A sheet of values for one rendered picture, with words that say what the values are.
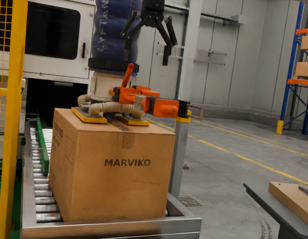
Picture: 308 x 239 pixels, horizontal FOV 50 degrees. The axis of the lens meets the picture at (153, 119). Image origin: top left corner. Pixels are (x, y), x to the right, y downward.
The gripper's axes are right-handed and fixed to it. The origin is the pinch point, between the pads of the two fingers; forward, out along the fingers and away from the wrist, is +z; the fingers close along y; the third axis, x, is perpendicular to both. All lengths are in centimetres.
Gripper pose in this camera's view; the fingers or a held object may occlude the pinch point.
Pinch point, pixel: (146, 59)
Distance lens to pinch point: 113.8
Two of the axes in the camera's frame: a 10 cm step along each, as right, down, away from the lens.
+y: -9.2, -0.6, -3.7
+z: -1.2, 9.9, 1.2
